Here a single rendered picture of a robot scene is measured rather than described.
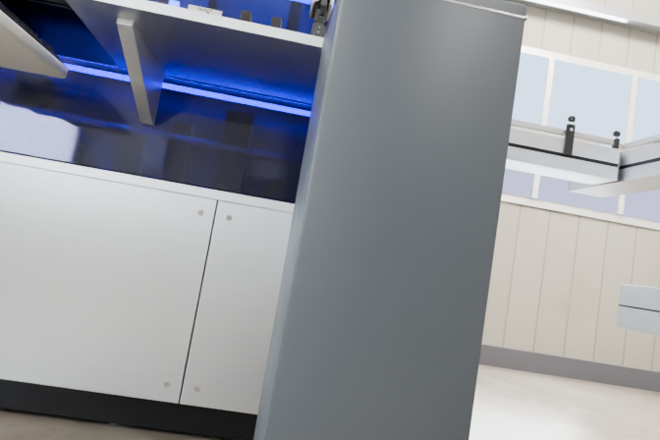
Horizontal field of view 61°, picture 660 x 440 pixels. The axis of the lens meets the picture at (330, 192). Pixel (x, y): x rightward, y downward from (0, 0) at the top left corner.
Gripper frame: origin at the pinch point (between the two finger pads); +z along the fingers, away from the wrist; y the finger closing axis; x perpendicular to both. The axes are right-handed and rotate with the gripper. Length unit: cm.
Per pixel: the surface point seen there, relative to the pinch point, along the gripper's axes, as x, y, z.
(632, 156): 95, -17, 9
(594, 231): 204, -211, 7
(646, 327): 97, -7, 56
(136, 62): -35.9, 13.7, 19.2
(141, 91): -36.0, 4.1, 22.8
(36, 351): -50, -10, 84
